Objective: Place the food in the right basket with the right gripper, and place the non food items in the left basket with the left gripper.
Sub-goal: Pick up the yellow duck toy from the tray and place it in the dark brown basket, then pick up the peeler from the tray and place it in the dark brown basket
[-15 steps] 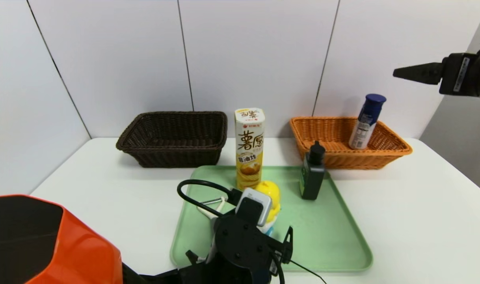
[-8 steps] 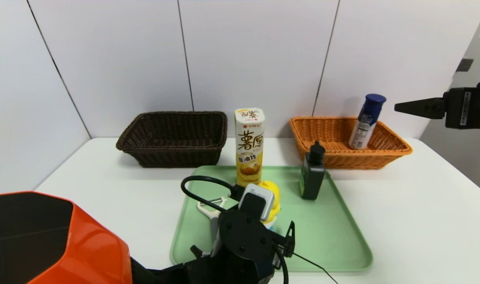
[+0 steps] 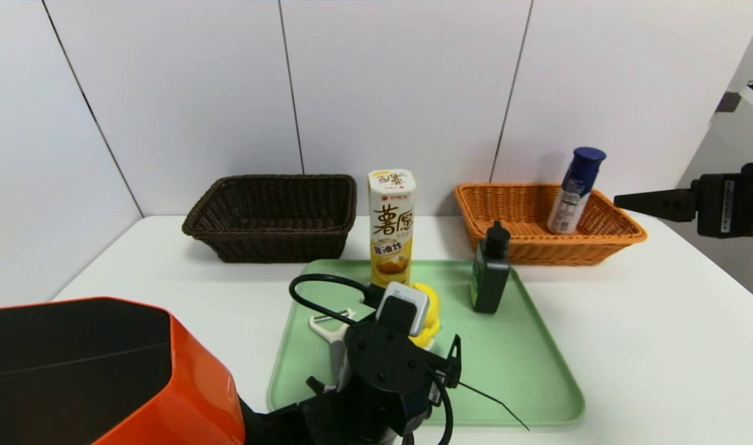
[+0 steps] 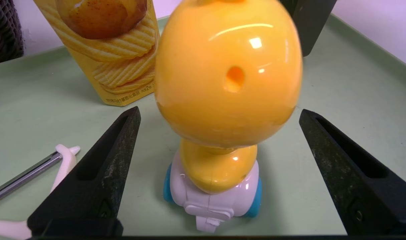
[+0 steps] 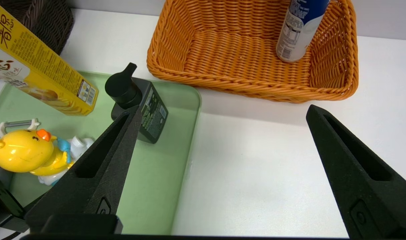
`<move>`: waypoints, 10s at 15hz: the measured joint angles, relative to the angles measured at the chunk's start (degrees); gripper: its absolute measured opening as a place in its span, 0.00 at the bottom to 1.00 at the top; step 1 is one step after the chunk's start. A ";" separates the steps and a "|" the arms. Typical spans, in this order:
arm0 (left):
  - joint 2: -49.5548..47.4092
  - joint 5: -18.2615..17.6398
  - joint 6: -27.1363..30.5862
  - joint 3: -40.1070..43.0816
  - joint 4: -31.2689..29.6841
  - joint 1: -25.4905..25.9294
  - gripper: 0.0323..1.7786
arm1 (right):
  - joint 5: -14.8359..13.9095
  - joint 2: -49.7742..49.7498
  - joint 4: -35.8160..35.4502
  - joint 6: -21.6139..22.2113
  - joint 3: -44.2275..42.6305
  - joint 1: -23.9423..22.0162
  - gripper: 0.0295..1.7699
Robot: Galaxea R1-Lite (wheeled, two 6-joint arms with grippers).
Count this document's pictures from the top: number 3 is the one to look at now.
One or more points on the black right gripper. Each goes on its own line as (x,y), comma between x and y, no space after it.
(715,206)

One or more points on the white bottle with blue cap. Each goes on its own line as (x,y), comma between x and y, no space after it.
(574,191)

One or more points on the yellow duck toy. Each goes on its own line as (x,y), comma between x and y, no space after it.
(432,309)

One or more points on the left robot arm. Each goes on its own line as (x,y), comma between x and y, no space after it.
(104,371)

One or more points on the orange wicker basket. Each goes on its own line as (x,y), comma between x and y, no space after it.
(512,216)

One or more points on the dark brown wicker basket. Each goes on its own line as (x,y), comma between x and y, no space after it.
(271,247)

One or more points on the dark green black-capped bottle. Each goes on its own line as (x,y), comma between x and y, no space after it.
(489,278)

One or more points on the light green plastic tray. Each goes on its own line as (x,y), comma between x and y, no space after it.
(525,371)

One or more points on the yellow potato chips box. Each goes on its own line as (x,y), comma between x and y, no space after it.
(392,235)

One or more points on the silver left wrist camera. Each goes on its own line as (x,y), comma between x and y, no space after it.
(404,306)

